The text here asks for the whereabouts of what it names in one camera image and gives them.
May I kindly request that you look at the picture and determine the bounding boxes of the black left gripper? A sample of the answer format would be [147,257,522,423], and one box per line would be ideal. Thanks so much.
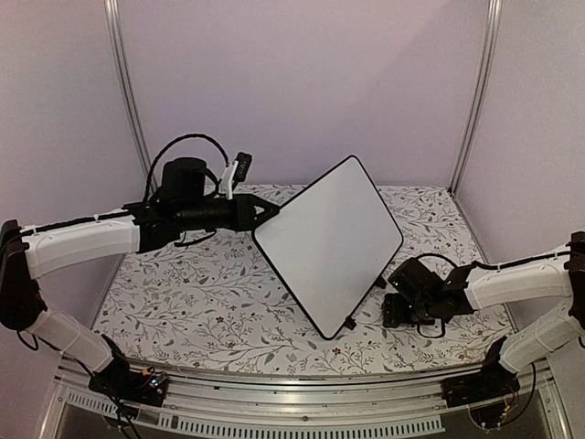
[177,194,281,232]

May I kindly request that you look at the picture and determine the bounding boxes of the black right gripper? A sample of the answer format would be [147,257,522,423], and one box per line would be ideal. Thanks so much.
[383,293,437,326]

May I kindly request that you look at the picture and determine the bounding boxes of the white whiteboard black frame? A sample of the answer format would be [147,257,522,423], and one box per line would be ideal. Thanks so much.
[252,155,404,340]

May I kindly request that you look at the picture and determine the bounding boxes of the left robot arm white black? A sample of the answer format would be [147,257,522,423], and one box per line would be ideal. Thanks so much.
[1,154,280,397]

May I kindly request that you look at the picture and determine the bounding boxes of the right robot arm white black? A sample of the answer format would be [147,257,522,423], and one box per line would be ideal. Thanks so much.
[388,231,584,399]

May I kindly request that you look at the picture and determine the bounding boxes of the floral patterned table mat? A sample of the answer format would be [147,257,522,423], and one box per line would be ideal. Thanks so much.
[89,183,525,377]

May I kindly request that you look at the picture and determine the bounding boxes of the black wire whiteboard stand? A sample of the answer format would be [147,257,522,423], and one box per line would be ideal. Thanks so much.
[344,274,388,330]

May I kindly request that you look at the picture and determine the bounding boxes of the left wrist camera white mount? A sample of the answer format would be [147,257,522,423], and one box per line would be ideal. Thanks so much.
[218,152,252,199]

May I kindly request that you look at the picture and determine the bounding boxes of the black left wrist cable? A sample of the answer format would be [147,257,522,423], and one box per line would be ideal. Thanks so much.
[144,133,230,202]

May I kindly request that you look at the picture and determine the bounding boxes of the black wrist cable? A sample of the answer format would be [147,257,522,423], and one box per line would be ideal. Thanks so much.
[144,133,230,202]
[413,253,572,271]

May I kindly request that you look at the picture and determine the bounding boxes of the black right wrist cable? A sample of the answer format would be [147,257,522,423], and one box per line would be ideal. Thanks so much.
[413,253,572,271]

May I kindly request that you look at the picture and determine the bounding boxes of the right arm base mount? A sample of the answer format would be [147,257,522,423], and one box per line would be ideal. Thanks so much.
[440,363,520,430]

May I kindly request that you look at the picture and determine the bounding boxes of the front aluminium rail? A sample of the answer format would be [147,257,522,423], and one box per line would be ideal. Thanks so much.
[39,359,577,438]

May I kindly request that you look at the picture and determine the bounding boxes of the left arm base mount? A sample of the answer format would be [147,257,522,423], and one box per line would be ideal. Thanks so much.
[89,365,169,407]

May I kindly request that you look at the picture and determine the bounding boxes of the left aluminium frame post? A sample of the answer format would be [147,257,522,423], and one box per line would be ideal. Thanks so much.
[103,0,152,177]

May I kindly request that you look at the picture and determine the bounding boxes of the aluminium frame post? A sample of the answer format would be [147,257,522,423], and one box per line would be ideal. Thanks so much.
[103,0,152,177]
[448,0,503,198]

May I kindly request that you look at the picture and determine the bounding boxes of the right aluminium frame post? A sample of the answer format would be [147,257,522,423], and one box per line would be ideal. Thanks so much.
[448,0,503,198]

